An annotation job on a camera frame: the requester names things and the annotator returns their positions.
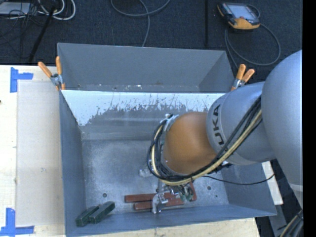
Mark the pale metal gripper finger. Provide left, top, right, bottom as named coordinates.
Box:
left=158, top=196, right=169, bottom=212
left=151, top=193, right=164, bottom=214

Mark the dark green flat block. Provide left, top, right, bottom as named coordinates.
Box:
left=75, top=205, right=100, bottom=228
left=88, top=201, right=116, bottom=224

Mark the grey metal bin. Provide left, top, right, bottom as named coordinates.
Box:
left=56, top=42, right=277, bottom=237

